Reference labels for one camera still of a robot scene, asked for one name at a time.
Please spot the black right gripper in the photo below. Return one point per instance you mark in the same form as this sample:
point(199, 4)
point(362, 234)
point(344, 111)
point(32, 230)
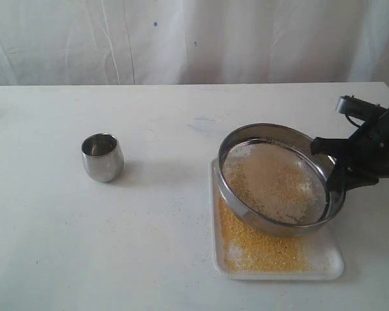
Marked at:
point(363, 158)

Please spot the yellow grain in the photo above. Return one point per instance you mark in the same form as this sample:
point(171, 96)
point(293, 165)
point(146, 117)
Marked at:
point(283, 193)

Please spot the round steel sieve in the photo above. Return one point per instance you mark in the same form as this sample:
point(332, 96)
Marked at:
point(263, 144)

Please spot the stainless steel cup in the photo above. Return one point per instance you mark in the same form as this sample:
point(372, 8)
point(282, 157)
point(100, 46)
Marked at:
point(102, 157)

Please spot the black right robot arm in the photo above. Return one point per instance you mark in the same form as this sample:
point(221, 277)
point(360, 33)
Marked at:
point(363, 158)

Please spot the white plastic tray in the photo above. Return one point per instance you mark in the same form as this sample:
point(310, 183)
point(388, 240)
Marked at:
point(321, 262)

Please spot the white backdrop curtain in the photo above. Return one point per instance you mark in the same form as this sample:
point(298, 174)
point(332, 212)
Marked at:
point(192, 42)

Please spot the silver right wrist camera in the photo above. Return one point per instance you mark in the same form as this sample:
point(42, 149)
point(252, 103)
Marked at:
point(357, 108)

